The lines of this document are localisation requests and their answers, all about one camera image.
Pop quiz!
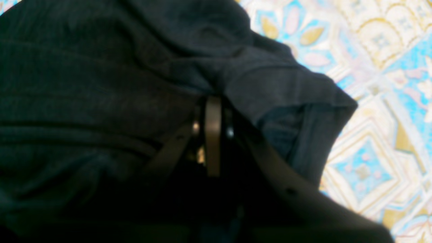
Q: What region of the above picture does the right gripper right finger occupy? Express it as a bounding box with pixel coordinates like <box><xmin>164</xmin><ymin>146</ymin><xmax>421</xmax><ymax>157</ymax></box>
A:
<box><xmin>221</xmin><ymin>101</ymin><xmax>394</xmax><ymax>243</ymax></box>

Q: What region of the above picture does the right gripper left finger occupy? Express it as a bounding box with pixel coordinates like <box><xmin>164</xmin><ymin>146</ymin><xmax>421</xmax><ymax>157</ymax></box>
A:
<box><xmin>40</xmin><ymin>99</ymin><xmax>206</xmax><ymax>243</ymax></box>

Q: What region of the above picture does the black t-shirt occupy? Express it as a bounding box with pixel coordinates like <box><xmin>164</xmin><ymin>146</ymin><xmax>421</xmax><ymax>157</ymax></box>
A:
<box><xmin>1</xmin><ymin>0</ymin><xmax>357</xmax><ymax>236</ymax></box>

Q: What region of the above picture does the patterned colourful tablecloth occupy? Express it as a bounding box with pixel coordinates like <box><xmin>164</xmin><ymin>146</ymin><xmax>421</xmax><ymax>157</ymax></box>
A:
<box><xmin>239</xmin><ymin>0</ymin><xmax>432</xmax><ymax>243</ymax></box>

